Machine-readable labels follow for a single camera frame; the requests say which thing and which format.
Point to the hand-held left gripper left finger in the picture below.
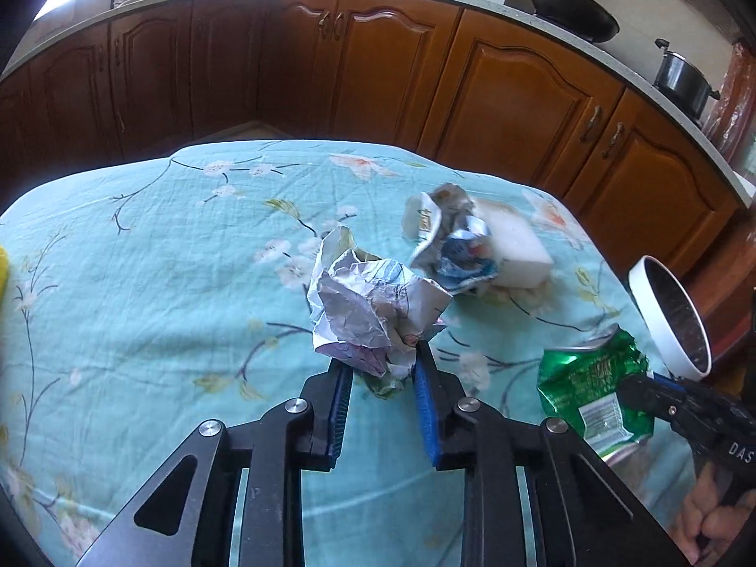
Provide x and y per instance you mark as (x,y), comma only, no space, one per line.
(339,404)

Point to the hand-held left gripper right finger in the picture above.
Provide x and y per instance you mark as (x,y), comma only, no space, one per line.
(425,410)

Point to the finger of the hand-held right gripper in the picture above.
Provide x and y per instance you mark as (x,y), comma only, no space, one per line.
(667,378)
(649,398)

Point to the black bin with white rim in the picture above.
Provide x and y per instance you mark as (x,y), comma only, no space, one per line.
(673,319)

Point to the crushed green can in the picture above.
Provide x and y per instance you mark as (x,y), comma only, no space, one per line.
(585,387)

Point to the silver paper wrapper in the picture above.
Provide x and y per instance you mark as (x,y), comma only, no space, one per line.
(366,307)

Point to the person's right hand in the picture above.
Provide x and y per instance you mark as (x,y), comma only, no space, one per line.
(723,523)

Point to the crumpled blue white wrapper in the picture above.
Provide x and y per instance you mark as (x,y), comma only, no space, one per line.
(452,242)

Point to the white foam block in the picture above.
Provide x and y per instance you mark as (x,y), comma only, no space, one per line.
(523,248)

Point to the floral light blue tablecloth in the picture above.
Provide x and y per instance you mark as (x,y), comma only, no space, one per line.
(177,277)

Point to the steel cooking pot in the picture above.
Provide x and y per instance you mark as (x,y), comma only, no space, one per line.
(685,80)

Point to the wooden lower cabinets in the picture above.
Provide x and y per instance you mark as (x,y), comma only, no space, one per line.
(384,71)

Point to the yellow foam fruit net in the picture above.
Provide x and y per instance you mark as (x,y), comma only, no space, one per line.
(2,269)

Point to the white kitchen countertop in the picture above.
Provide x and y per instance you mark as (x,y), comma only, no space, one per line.
(472,3)

